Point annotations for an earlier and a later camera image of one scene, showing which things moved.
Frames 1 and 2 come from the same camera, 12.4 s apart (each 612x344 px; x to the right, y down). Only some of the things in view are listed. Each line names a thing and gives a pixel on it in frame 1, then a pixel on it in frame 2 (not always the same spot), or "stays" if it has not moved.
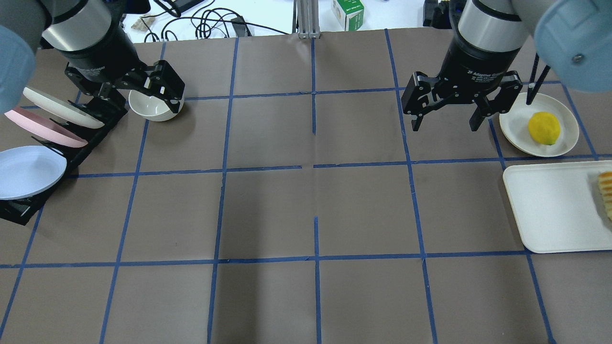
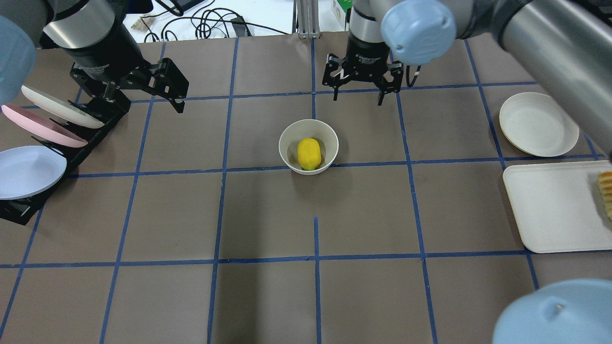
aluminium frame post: (308, 18) stays
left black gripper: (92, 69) stays
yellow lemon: (544, 127) → (309, 154)
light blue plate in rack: (26, 170) stays
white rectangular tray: (558, 207) stays
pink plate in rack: (44, 129) stays
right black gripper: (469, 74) → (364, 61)
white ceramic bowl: (152, 108) → (309, 146)
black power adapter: (239, 24) stays
